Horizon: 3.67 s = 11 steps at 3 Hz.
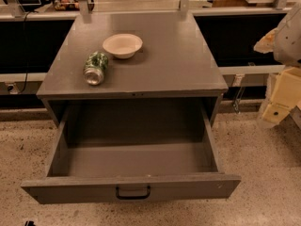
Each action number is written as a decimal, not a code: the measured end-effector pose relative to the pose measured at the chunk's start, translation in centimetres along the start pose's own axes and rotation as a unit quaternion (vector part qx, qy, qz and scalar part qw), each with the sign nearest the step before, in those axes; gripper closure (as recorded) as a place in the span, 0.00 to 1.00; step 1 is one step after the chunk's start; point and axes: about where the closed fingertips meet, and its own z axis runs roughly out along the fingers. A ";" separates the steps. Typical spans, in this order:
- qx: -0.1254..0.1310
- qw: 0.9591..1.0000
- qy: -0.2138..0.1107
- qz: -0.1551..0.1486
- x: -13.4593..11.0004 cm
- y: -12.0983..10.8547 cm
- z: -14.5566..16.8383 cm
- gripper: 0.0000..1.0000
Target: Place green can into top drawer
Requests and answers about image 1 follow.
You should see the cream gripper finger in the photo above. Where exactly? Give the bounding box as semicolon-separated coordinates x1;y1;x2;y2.
253;28;277;54

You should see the green soda can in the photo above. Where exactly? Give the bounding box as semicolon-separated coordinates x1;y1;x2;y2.
83;52;108;86

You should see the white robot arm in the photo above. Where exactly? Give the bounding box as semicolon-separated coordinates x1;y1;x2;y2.
253;3;301;67

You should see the open grey top drawer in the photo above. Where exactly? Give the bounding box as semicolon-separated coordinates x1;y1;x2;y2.
22;105;241;204

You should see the white bowl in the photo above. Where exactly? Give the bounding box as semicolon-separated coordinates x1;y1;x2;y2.
103;34;143;59

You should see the grey cabinet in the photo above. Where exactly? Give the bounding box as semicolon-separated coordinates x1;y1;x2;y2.
37;12;228;121

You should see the black drawer handle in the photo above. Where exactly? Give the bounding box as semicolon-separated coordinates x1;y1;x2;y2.
116;186;151;201

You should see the black cable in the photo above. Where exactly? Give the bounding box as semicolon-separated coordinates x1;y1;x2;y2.
17;10;32;94

